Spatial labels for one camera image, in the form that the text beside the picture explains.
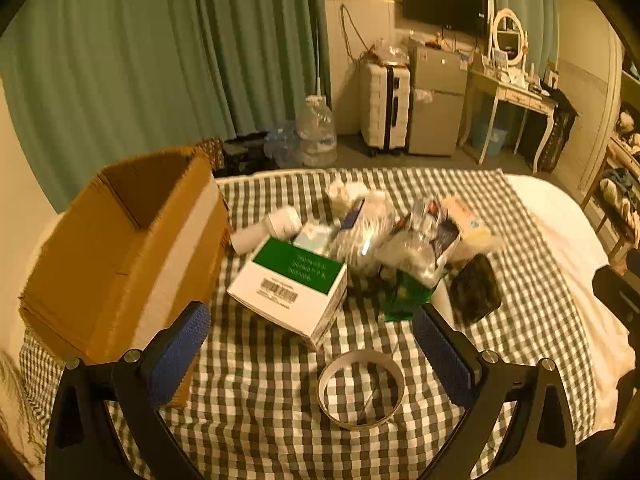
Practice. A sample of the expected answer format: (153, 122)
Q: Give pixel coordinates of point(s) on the white vanity table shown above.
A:
(505, 92)

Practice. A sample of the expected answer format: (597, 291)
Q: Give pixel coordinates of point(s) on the wide green curtain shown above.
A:
(150, 60)

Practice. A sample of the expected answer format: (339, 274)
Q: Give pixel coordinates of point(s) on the oval vanity mirror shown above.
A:
(507, 27)

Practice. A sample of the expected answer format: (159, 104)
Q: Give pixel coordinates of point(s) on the black cloth on vanity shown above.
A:
(552, 125)

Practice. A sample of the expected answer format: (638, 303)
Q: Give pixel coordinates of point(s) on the green and white carton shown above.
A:
(290, 285)

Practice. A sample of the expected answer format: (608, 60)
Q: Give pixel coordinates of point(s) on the black wall television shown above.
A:
(442, 2)

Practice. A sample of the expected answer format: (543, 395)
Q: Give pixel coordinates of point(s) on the white suitcase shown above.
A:
(382, 110)

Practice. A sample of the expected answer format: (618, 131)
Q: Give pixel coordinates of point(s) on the clear bag on suitcase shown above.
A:
(390, 52)

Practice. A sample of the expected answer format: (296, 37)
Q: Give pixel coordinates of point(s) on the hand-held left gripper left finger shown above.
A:
(180, 355)

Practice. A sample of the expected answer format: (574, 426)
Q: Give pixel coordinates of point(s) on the clear plastic bag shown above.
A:
(365, 232)

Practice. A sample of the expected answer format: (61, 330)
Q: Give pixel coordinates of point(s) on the pack of water bottles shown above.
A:
(282, 145)

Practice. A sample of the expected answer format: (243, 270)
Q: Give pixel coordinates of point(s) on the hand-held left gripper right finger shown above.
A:
(442, 355)

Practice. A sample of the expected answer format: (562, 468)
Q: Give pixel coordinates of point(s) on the white cylindrical device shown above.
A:
(260, 237)

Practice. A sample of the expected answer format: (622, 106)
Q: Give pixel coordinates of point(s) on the brown cardboard box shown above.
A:
(100, 260)

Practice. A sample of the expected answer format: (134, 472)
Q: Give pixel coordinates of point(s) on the grey mini fridge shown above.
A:
(437, 110)

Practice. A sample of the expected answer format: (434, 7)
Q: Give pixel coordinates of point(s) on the beige patterned pillow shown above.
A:
(15, 410)

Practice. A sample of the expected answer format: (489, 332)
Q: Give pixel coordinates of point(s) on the white plastic bag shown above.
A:
(345, 192)

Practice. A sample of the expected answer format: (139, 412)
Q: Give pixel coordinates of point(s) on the beige box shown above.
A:
(467, 217)

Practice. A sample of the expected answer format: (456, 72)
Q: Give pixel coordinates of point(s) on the thin white pole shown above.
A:
(318, 65)

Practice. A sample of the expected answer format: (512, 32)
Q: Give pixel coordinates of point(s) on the light blue tissue pack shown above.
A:
(312, 237)

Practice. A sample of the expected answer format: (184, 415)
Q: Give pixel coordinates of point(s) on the blue waste bin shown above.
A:
(490, 137)

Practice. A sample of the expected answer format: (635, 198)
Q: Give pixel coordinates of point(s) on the black floor bag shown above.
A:
(247, 155)

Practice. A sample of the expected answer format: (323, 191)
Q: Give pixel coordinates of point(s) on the wooden shelf rack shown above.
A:
(620, 180)

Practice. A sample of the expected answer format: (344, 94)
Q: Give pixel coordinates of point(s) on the large clear water jug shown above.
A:
(317, 135)

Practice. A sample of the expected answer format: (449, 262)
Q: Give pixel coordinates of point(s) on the floral patterned bag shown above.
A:
(212, 152)

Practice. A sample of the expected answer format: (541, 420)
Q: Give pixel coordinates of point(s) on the green snack packet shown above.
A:
(405, 295)

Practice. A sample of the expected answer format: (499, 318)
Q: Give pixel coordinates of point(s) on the checked blanket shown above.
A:
(280, 400)

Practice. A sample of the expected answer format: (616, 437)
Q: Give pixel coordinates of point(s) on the black pouch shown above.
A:
(475, 287)

